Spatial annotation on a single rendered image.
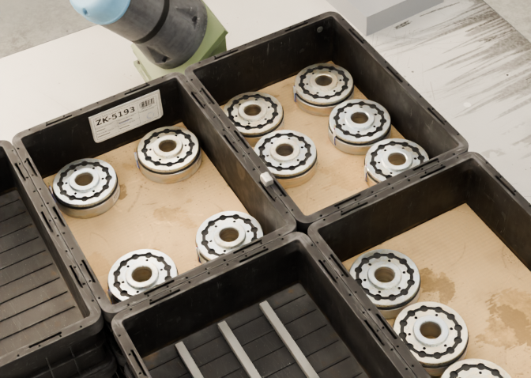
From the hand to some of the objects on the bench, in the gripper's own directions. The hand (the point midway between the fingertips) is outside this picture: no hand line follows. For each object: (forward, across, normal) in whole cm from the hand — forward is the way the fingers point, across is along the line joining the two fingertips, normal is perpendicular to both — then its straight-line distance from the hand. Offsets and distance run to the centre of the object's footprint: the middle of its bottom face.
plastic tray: (+3, -10, 0) cm, 10 cm away
